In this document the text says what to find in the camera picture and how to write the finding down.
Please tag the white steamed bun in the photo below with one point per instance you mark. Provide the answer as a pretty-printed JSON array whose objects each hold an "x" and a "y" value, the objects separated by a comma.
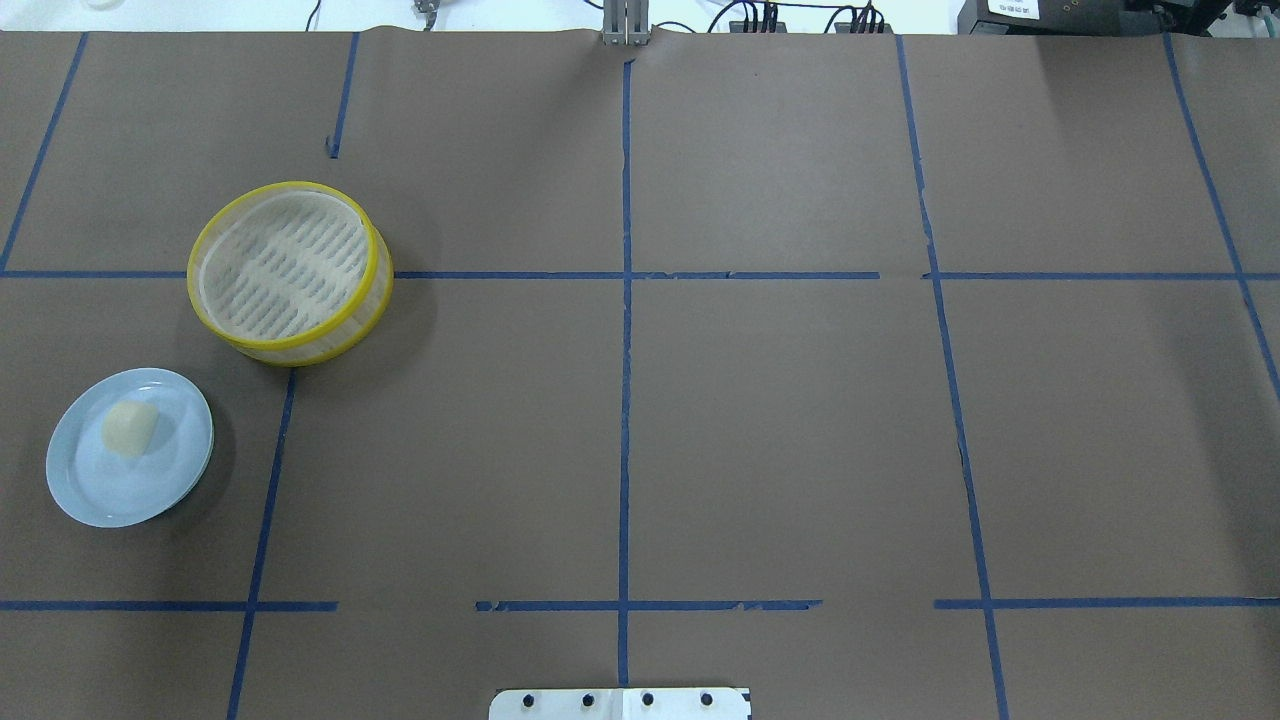
[{"x": 128, "y": 427}]

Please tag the yellow rimmed bamboo steamer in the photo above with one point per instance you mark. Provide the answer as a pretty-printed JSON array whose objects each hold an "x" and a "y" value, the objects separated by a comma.
[{"x": 290, "y": 274}]

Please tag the black equipment box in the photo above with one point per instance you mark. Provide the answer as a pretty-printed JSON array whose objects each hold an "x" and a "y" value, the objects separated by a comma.
[{"x": 1072, "y": 18}]

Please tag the light blue plate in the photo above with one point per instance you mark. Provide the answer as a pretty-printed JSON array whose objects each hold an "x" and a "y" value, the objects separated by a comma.
[{"x": 105, "y": 490}]

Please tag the aluminium frame post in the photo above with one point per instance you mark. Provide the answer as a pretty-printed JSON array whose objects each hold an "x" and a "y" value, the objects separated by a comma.
[{"x": 625, "y": 22}]

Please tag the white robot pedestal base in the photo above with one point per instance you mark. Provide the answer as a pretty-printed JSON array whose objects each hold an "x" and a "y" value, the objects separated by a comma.
[{"x": 623, "y": 703}]

